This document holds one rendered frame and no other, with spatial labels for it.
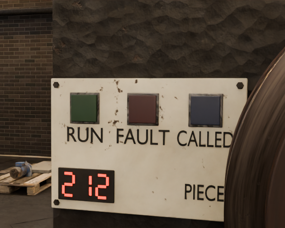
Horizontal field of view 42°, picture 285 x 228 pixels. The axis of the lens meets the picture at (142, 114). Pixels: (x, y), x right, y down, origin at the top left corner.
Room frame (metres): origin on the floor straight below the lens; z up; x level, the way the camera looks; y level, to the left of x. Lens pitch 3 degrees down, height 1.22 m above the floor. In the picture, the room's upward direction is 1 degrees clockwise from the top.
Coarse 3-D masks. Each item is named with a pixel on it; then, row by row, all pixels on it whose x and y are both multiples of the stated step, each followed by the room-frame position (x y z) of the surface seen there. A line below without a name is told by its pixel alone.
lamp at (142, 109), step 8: (136, 96) 0.48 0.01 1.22; (144, 96) 0.48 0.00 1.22; (152, 96) 0.47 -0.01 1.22; (136, 104) 0.48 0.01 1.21; (144, 104) 0.47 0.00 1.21; (152, 104) 0.47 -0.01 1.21; (136, 112) 0.48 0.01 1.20; (144, 112) 0.47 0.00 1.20; (152, 112) 0.47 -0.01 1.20; (128, 120) 0.48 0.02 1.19; (136, 120) 0.48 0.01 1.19; (144, 120) 0.47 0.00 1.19; (152, 120) 0.47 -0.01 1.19
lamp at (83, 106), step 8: (72, 96) 0.50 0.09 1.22; (80, 96) 0.49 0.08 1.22; (88, 96) 0.49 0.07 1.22; (96, 96) 0.49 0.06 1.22; (72, 104) 0.50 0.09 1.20; (80, 104) 0.49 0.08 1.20; (88, 104) 0.49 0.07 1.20; (96, 104) 0.49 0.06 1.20; (72, 112) 0.50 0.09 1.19; (80, 112) 0.49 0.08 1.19; (88, 112) 0.49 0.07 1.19; (96, 112) 0.49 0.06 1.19; (72, 120) 0.50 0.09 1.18; (80, 120) 0.49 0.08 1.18; (88, 120) 0.49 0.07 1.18; (96, 120) 0.49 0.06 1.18
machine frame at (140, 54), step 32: (64, 0) 0.53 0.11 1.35; (96, 0) 0.52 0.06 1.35; (128, 0) 0.51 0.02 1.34; (160, 0) 0.50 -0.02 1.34; (192, 0) 0.49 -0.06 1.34; (224, 0) 0.48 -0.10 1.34; (256, 0) 0.47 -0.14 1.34; (64, 32) 0.53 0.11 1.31; (96, 32) 0.52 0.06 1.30; (128, 32) 0.51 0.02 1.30; (160, 32) 0.50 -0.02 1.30; (192, 32) 0.49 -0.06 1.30; (224, 32) 0.48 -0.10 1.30; (256, 32) 0.47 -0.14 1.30; (64, 64) 0.53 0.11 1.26; (96, 64) 0.52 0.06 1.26; (128, 64) 0.51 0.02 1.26; (160, 64) 0.50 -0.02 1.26; (192, 64) 0.49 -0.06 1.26; (224, 64) 0.48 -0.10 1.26; (256, 64) 0.47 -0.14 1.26; (64, 224) 0.53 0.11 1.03; (96, 224) 0.52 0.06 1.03; (128, 224) 0.51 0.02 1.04; (160, 224) 0.50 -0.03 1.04; (192, 224) 0.49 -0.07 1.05
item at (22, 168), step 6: (18, 162) 4.65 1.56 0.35; (24, 162) 4.69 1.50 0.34; (12, 168) 4.54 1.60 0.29; (18, 168) 4.56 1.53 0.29; (24, 168) 4.66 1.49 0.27; (30, 168) 4.65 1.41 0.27; (12, 174) 4.58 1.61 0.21; (18, 174) 4.53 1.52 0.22; (24, 174) 4.69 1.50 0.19; (30, 174) 4.62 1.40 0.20
